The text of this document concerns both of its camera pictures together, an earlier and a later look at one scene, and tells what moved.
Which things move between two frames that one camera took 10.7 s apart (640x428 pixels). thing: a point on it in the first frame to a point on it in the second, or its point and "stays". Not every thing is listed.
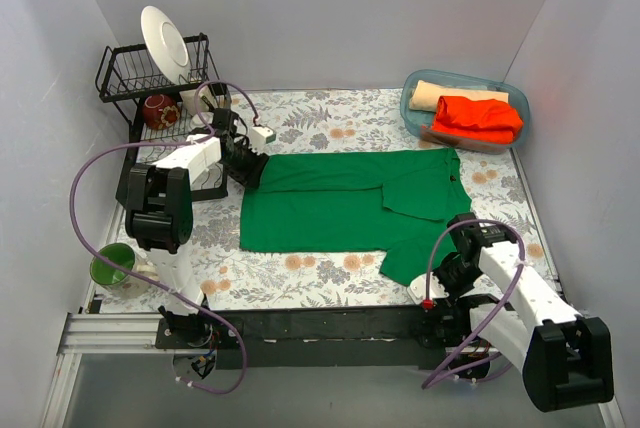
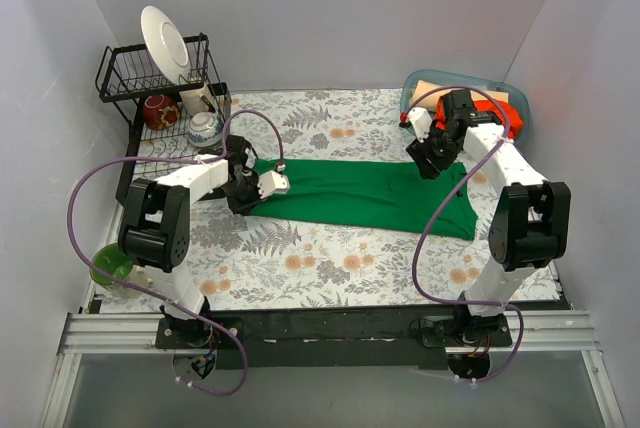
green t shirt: x=400 y=204 stays
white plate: x=167 y=44 stays
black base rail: x=424 y=337 stays
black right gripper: x=451 y=277 to x=427 y=158
